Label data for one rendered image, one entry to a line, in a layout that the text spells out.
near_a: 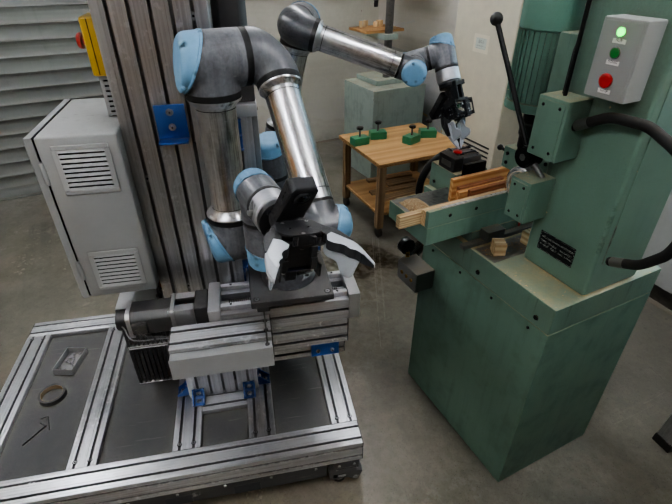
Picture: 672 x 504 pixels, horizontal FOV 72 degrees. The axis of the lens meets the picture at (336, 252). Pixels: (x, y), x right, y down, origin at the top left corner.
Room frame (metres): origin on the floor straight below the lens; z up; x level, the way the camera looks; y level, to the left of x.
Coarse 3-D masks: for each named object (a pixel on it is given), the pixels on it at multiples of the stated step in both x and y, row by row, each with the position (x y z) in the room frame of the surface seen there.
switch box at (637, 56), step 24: (624, 24) 1.03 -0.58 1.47; (648, 24) 0.99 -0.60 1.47; (600, 48) 1.07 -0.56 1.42; (624, 48) 1.02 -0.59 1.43; (648, 48) 1.00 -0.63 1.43; (600, 72) 1.05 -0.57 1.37; (624, 72) 1.01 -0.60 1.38; (648, 72) 1.01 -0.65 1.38; (600, 96) 1.04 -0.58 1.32; (624, 96) 0.99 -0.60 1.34
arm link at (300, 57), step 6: (306, 6) 1.63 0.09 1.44; (312, 6) 1.69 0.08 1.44; (312, 12) 1.63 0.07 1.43; (318, 12) 1.72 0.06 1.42; (282, 42) 1.65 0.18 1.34; (288, 48) 1.63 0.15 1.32; (294, 48) 1.63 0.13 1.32; (294, 54) 1.64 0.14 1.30; (300, 54) 1.64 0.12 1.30; (306, 54) 1.66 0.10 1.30; (294, 60) 1.64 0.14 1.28; (300, 60) 1.65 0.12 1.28; (306, 60) 1.68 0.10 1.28; (300, 66) 1.65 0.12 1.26; (300, 72) 1.66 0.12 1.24; (300, 90) 1.68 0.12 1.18; (270, 120) 1.67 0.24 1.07; (270, 126) 1.65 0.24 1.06
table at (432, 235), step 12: (432, 192) 1.43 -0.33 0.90; (444, 192) 1.43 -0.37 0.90; (396, 204) 1.34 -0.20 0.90; (432, 204) 1.34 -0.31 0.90; (480, 216) 1.28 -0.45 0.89; (492, 216) 1.30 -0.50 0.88; (504, 216) 1.33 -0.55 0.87; (408, 228) 1.27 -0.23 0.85; (420, 228) 1.22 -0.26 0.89; (432, 228) 1.20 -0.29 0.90; (444, 228) 1.22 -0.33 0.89; (456, 228) 1.24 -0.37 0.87; (468, 228) 1.26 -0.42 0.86; (480, 228) 1.28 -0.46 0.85; (420, 240) 1.21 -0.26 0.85; (432, 240) 1.20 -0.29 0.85
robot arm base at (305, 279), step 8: (264, 272) 1.04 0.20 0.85; (312, 272) 1.05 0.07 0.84; (264, 280) 1.03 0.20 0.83; (296, 280) 1.01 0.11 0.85; (304, 280) 1.02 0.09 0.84; (312, 280) 1.04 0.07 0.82; (272, 288) 1.01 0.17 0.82; (280, 288) 1.00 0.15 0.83; (288, 288) 1.00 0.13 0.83; (296, 288) 1.00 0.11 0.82
